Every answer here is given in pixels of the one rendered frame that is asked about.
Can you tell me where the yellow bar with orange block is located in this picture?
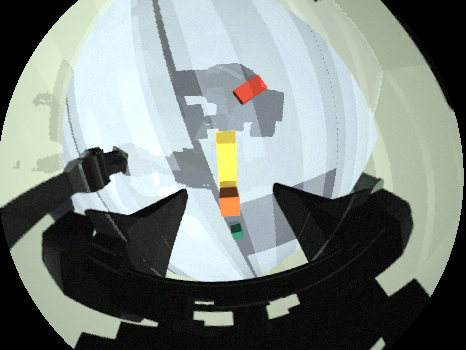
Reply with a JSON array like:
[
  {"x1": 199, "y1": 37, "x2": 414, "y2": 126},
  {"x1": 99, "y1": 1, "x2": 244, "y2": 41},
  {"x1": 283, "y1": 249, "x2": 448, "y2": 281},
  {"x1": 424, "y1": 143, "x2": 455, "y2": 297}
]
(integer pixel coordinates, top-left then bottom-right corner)
[{"x1": 216, "y1": 131, "x2": 240, "y2": 216}]

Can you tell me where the red-orange rectangular block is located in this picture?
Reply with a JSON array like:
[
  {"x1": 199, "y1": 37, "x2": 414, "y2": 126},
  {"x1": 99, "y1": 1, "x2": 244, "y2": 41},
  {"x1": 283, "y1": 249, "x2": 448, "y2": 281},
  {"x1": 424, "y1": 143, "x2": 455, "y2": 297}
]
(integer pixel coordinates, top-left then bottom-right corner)
[{"x1": 233, "y1": 75, "x2": 266, "y2": 104}]

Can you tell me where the green cube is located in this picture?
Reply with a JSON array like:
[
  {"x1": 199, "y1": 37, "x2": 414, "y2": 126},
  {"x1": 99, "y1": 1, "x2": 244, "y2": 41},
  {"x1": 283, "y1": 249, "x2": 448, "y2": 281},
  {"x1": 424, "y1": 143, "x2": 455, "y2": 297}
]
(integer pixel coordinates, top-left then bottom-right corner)
[{"x1": 230, "y1": 223, "x2": 244, "y2": 240}]

